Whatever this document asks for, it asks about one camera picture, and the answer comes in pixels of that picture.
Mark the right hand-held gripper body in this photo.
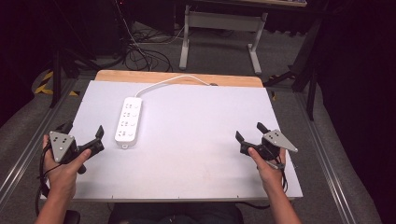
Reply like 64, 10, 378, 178
239, 129, 299, 171

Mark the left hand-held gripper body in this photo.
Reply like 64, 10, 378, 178
47, 130, 106, 175

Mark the white power strip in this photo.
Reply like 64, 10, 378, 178
114, 96, 144, 150

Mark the person's left hand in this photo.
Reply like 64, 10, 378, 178
41, 133, 93, 201

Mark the person's right hand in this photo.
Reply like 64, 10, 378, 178
247, 147, 288, 195

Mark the yellow black floor tape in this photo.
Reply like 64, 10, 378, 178
33, 70, 79, 97

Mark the black metal stand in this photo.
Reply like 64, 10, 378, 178
262, 6, 329, 121
46, 0, 103, 109

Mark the person's dark clothing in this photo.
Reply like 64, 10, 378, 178
107, 202, 245, 224

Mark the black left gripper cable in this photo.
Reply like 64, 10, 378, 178
35, 145, 64, 217

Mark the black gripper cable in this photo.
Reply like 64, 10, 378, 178
35, 145, 64, 217
274, 155, 290, 194

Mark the aluminium rail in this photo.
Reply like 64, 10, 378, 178
293, 91, 359, 224
0, 78, 78, 203

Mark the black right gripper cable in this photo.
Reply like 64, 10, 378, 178
274, 155, 290, 194

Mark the white power strip cable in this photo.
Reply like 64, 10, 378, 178
134, 74, 219, 98

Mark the tangle of black floor cables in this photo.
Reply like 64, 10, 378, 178
121, 18, 187, 73

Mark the white metal table frame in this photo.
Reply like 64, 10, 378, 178
178, 4, 269, 76

